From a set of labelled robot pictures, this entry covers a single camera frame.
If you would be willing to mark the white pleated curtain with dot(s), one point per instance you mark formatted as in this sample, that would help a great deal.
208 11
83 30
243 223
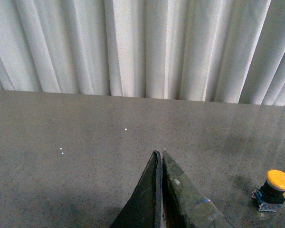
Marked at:
230 51

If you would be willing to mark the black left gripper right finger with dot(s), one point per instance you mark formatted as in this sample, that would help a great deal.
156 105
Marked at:
184 206

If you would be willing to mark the yellow mushroom push button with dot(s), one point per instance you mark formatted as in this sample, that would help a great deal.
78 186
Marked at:
271 195

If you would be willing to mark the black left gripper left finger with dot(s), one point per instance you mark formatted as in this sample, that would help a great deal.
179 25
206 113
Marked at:
143 209

